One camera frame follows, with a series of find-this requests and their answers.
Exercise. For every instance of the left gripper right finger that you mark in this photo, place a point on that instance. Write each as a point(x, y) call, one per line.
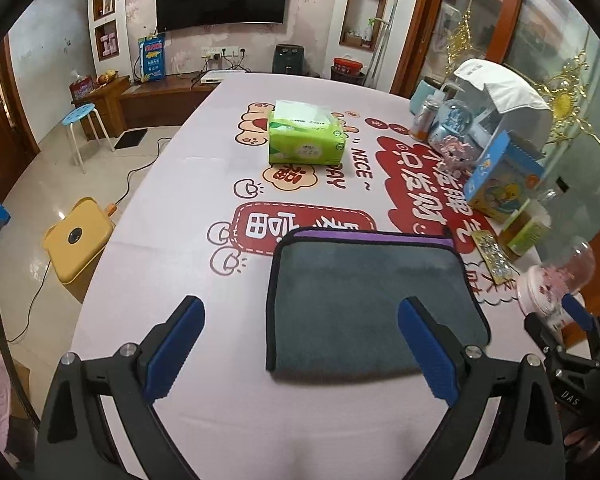
point(436, 350)

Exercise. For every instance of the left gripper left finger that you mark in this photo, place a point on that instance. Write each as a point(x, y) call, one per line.
point(166, 347)

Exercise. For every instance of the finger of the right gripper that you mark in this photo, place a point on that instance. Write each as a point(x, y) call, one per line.
point(576, 311)

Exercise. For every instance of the purple and grey towel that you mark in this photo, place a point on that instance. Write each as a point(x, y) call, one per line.
point(331, 314)

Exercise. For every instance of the pink candy clear jar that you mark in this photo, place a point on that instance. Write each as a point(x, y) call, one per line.
point(541, 288)

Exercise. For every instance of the gold foil tray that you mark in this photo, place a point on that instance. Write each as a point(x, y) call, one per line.
point(494, 258)

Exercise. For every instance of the yellow liquid glass bottle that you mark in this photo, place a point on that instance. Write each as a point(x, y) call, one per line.
point(527, 225)

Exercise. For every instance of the yellow square stool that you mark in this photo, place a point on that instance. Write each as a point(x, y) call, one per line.
point(77, 240)

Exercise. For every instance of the blue picture book box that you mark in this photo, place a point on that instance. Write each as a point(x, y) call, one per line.
point(505, 176)

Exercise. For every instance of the pink plush toy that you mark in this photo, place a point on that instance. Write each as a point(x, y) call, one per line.
point(459, 157)

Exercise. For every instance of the white cloth covered appliance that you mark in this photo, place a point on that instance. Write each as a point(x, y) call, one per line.
point(501, 100)

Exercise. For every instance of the orange drink can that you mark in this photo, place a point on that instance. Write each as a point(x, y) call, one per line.
point(425, 117)

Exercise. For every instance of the snow globe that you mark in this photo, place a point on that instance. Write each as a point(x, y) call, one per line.
point(452, 123)

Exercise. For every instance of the wooden tv cabinet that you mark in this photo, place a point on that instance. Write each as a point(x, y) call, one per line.
point(166, 102)

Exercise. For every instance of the brown wooden door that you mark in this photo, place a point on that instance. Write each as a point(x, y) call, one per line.
point(17, 143)

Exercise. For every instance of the green tissue pack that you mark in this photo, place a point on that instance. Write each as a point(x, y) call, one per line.
point(305, 134)

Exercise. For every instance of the light blue kettle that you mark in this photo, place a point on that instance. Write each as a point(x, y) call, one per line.
point(426, 87)

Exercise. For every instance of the red gift box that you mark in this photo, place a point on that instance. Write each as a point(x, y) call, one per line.
point(82, 87)

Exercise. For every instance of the white set-top box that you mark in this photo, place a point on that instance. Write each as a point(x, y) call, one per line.
point(217, 76)

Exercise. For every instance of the red lidded pot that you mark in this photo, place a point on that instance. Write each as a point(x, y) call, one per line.
point(347, 70)

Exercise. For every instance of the blue poster board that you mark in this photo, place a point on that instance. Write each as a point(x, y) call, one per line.
point(152, 61)

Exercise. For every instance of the dark green air fryer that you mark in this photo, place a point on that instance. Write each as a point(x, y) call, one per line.
point(288, 59)

